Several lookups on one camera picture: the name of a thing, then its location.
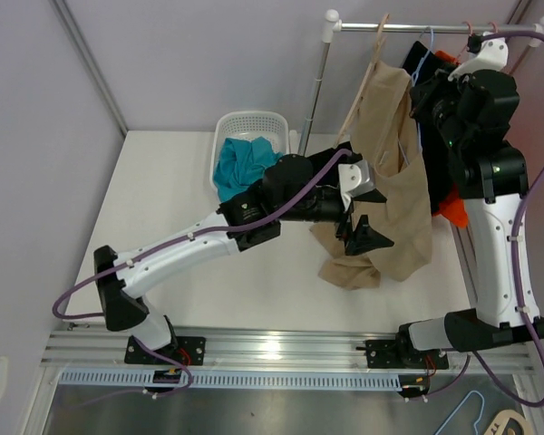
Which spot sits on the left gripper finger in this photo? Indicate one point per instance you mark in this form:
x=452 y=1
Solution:
x=365 y=202
x=362 y=238

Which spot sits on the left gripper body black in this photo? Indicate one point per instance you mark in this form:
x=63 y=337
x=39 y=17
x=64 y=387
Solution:
x=328 y=208

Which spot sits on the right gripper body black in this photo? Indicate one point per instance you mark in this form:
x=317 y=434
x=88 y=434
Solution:
x=440 y=102

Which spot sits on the blue wire hanger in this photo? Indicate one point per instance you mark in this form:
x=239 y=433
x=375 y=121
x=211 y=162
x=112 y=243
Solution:
x=417 y=56

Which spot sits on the black t shirt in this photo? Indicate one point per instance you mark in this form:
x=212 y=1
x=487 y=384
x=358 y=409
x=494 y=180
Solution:
x=430 y=158

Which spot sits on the beige t shirt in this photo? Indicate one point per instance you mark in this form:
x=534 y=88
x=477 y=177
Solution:
x=412 y=250

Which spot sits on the pink wire hanger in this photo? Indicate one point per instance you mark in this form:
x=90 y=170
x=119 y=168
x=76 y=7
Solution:
x=494 y=27
x=469 y=33

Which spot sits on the orange t shirt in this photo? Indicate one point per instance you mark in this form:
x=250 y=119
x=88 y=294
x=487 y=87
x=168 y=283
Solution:
x=452 y=208

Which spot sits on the teal t shirt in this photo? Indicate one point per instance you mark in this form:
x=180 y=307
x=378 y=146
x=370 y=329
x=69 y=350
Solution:
x=241 y=163

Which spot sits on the beige wooden hanger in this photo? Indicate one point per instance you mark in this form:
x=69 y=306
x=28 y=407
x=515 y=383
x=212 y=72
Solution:
x=352 y=115

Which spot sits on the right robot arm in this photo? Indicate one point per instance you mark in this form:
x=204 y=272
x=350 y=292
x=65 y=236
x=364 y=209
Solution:
x=472 y=115

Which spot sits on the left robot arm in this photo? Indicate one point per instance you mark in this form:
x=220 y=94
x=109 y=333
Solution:
x=293 y=189

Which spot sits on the wooden hanger on floor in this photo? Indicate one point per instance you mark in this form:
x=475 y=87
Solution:
x=509 y=422

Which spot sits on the white perforated plastic basket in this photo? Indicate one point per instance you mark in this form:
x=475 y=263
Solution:
x=249 y=125

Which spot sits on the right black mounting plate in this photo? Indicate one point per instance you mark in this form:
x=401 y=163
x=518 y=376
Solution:
x=393 y=354

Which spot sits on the black mounting plate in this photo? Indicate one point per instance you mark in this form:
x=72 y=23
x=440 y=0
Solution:
x=393 y=354
x=189 y=350

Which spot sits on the metal clothes rack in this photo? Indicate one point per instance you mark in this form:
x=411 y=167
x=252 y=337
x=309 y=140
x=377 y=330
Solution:
x=333 y=24

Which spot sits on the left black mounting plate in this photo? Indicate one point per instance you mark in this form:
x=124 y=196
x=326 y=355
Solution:
x=189 y=350

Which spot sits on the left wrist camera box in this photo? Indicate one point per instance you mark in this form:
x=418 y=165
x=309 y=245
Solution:
x=355 y=179

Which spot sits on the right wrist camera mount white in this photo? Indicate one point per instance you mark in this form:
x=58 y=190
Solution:
x=487 y=53

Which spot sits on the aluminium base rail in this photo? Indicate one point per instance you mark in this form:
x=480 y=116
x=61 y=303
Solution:
x=226 y=349

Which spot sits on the white slotted cable duct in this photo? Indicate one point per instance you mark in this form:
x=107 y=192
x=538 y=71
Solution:
x=335 y=381

